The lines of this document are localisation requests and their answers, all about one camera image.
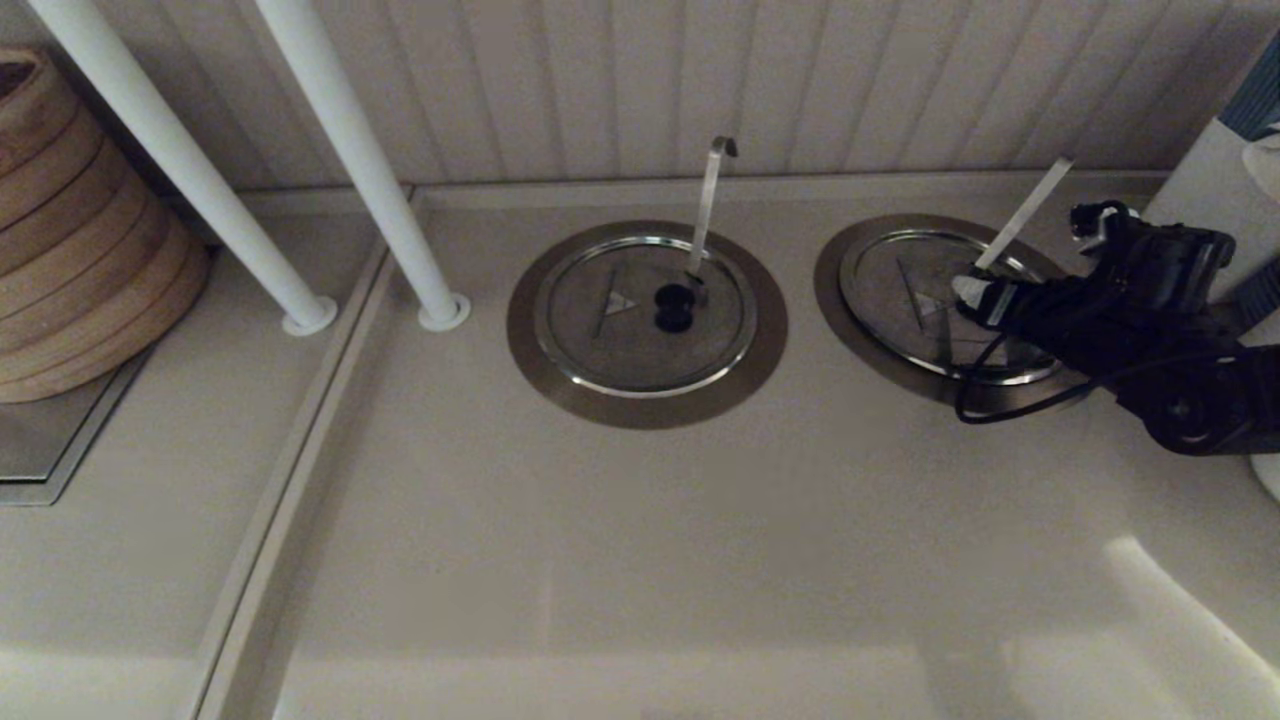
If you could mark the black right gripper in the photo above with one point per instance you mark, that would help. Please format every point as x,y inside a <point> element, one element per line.
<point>1150,290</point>

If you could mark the hinged steel lid black knob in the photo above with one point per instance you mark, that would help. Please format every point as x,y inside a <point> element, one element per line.
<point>900,290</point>

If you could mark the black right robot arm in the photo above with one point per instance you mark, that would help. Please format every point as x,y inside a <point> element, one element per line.
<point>1200,410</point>

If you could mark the round steel lid black knob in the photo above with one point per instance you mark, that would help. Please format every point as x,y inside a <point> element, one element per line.
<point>600,350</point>

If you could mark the brushed steel well collar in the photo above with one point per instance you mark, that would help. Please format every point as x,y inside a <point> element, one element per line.
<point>828,290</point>
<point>640,410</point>

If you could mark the white and teal striped box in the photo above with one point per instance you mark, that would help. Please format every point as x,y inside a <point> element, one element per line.
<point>1200,190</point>

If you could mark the white round ceramic vessel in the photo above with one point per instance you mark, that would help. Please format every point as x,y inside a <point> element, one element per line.
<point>1270,478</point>

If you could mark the white round pole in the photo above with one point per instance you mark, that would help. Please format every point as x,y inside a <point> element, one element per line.
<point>180,160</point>
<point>350,150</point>

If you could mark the bamboo steamer stack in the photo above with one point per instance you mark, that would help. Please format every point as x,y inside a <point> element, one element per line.
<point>80,250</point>

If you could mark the metal plate corner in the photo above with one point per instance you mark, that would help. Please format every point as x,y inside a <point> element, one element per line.
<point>40,440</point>

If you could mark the small right wrist camera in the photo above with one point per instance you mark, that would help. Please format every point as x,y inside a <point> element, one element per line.
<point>1100,222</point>

